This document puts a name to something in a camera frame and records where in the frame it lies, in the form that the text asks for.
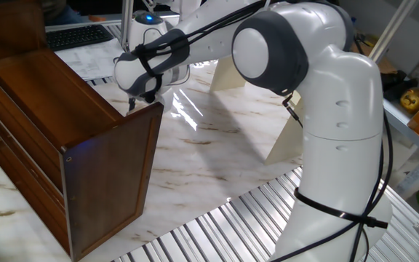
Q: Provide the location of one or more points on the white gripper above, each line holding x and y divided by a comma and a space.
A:
166, 98

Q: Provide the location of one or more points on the grey metal rack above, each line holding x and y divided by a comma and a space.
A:
413, 138

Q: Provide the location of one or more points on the small orange object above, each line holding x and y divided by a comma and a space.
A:
96, 18

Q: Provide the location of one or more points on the seated person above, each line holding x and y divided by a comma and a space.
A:
55, 9

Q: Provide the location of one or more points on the dark brown wooden shelf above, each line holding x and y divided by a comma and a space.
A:
104, 174

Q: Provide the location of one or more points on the aluminium frame post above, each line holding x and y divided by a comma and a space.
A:
125, 22

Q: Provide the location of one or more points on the white printed paper sheets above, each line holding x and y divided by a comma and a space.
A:
86, 60

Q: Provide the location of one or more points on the black bag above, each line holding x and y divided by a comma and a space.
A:
398, 83

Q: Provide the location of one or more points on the slanted aluminium bar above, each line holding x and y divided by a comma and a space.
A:
391, 29

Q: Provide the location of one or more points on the black computer keyboard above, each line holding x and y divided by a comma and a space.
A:
78, 36

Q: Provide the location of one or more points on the cream wooden shelf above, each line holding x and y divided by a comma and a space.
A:
226, 76

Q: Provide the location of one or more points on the golden yellow round object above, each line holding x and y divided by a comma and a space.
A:
413, 100

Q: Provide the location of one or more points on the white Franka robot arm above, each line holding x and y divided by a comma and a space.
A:
340, 127

